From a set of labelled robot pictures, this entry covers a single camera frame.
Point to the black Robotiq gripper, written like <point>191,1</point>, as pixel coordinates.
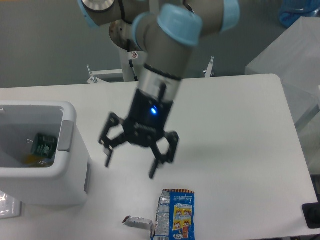
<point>147,120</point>

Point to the small silver torn wrapper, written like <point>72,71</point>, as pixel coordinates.
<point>138,222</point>

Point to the blue snack bag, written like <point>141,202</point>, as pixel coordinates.
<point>175,215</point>

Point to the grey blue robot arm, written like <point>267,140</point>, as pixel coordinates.
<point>168,38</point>

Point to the white trash can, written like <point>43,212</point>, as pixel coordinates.
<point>66,181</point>

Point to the left table clamp bolt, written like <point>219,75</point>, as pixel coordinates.
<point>92,78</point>

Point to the table clamp bolt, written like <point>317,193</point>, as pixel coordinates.
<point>208,72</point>
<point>92,78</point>

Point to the right table clamp bolt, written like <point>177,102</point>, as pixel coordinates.
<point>208,72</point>

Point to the dark green package in bin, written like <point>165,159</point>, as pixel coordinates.
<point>44,145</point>

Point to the yellow wrapper in bin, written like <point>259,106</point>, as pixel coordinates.
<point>33,161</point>

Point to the clear plastic bag at left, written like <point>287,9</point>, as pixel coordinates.
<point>10,207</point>

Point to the black device at edge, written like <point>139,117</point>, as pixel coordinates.
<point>311,213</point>

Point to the blue water jug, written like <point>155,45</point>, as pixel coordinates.
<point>291,10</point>

